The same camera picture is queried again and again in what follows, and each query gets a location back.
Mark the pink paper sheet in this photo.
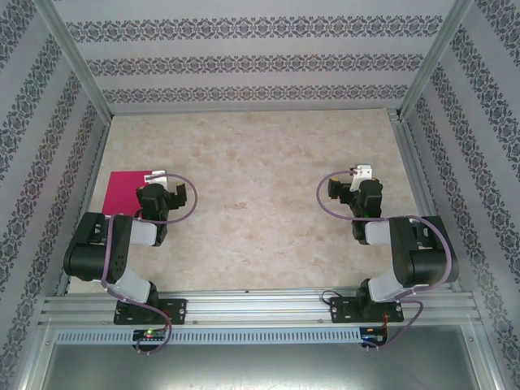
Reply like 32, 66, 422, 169
101, 170, 154, 216

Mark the left circuit board green light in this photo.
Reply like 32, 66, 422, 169
132, 328, 168, 343

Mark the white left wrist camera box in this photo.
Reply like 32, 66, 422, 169
144, 169, 170, 189

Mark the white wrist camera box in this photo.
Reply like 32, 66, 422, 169
144, 169, 170, 189
351, 163, 375, 191

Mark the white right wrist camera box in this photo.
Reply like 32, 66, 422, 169
351, 163, 375, 191

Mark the aluminium side rail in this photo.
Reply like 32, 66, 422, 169
56, 116, 114, 297
388, 108, 462, 292

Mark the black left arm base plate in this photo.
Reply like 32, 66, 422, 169
113, 298, 189, 326

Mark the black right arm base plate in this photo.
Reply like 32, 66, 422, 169
329, 295, 405, 325

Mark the aluminium front rail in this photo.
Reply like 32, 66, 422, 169
38, 286, 484, 327

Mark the slotted grey cable duct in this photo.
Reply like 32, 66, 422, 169
54, 327, 363, 346

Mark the aluminium frame post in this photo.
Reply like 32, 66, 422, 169
400, 0, 475, 119
34, 0, 114, 119

